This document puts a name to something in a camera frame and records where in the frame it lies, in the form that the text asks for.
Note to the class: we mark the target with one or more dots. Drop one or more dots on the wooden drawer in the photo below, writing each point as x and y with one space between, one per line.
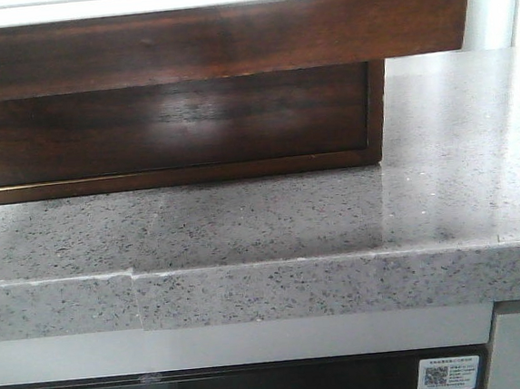
138 129
220 41

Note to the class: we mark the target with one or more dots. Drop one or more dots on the dark wooden drawer cabinet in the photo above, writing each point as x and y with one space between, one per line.
370 154

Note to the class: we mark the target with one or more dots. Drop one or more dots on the white QR code sticker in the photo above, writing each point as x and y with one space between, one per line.
459 372

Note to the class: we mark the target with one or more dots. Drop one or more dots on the grey trim panel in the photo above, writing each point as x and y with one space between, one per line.
114 353

